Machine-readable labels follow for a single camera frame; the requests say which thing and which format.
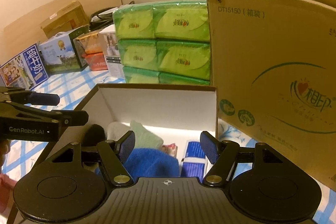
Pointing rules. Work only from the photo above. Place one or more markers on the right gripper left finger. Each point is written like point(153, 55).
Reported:
point(119, 155)

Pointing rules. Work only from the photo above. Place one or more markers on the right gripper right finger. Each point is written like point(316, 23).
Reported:
point(222, 155)

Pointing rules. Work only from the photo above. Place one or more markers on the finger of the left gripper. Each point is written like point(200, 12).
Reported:
point(70, 117)
point(22, 96)

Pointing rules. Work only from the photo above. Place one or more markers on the white cloth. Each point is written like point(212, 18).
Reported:
point(116, 130)

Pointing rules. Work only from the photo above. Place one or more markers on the black red round pad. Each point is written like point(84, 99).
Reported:
point(94, 135)

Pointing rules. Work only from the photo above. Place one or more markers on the blue fluffy towel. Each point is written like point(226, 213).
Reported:
point(149, 162)

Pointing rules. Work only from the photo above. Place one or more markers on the light green towel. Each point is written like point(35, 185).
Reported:
point(145, 138)

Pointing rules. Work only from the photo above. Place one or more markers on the blue white leaflet packet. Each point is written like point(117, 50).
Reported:
point(194, 162)

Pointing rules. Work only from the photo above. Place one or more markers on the blue milk carton box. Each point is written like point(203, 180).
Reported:
point(25, 70)

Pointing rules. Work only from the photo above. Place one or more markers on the blue checked bed sheet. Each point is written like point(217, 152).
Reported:
point(71, 88)

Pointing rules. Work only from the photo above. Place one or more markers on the cow picture milk box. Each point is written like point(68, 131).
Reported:
point(63, 53)

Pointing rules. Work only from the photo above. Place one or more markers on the brown open shoe box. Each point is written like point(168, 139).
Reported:
point(73, 184)

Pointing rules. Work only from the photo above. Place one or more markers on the wooden headboard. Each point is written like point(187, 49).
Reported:
point(30, 26)

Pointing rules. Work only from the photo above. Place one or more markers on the orange black gift box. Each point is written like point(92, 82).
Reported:
point(93, 54)

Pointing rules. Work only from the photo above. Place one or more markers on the white product box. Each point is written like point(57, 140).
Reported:
point(108, 42)

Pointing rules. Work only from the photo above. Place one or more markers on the brown cardboard box behind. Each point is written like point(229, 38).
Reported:
point(68, 18)

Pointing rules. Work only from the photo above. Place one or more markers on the green tissue pack bundle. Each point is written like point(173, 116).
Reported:
point(164, 42)

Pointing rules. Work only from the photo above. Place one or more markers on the large cardboard box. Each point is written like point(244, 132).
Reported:
point(273, 64)

